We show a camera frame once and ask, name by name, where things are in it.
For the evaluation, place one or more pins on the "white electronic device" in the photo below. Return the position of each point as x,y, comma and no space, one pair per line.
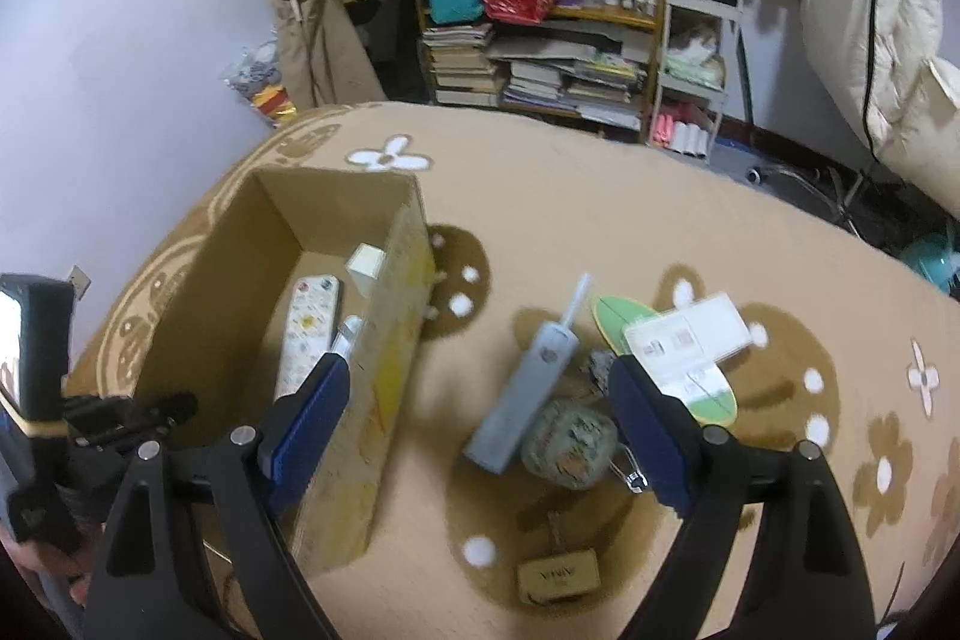
686,332

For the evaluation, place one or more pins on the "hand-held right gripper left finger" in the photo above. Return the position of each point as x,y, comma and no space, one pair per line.
311,430

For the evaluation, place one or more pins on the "clear bag of toys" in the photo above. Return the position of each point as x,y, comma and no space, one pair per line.
259,81

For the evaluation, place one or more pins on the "wall socket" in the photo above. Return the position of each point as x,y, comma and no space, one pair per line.
79,280

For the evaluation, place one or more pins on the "white square charger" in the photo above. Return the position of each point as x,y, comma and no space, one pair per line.
365,266

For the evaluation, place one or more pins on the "white remote control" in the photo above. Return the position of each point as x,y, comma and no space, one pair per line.
307,325

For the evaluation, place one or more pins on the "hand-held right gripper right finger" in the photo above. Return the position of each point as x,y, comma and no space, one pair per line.
649,430

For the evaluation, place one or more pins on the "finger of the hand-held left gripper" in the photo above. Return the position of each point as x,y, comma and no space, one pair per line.
105,443
169,406

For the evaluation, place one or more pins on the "cardboard box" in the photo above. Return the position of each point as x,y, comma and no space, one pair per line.
375,385

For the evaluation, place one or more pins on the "pack of wipes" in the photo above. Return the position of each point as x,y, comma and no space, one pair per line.
694,69

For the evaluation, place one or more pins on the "beige patterned blanket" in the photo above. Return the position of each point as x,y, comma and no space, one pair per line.
600,220

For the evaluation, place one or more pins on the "light blue power bank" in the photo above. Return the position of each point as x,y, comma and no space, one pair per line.
525,385

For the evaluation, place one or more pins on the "narrow stack of books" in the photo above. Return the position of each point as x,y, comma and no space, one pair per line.
461,66

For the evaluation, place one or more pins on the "white rolls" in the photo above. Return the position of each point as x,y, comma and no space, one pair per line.
690,139

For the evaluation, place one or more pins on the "bunch of keys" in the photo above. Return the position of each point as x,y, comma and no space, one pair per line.
600,371

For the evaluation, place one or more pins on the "round printed tin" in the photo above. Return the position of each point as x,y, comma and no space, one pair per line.
570,445

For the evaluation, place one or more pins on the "plush cat toy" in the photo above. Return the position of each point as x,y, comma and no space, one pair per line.
697,40

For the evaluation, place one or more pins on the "wide stack of books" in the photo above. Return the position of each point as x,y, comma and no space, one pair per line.
577,85

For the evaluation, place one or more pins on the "pink bottle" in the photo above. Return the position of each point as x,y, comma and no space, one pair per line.
661,130

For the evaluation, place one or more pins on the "small tan box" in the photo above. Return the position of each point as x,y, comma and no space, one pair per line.
559,576

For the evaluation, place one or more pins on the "person's left hand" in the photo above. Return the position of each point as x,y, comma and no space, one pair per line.
45,566

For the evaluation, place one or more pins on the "khaki coat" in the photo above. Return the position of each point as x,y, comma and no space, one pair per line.
307,33

